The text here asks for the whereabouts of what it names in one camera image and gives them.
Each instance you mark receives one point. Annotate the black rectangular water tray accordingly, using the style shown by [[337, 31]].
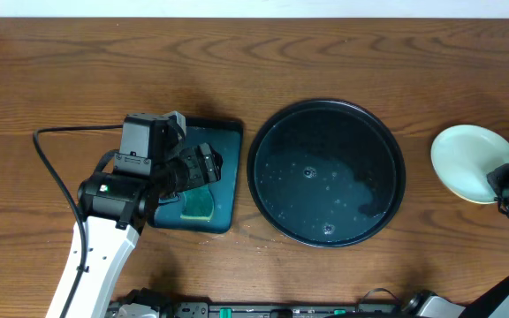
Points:
[[225, 136]]

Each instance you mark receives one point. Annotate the yellow plate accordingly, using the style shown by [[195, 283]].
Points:
[[470, 200]]

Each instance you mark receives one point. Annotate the green yellow sponge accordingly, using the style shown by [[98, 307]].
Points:
[[199, 204]]

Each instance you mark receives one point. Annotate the round black tray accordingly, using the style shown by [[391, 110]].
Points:
[[326, 173]]

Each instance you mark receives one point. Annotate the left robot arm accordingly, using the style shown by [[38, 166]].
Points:
[[112, 211]]

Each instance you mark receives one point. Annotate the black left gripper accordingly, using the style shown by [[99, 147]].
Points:
[[210, 161]]

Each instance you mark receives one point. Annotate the white plate with blue stain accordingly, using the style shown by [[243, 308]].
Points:
[[462, 156]]

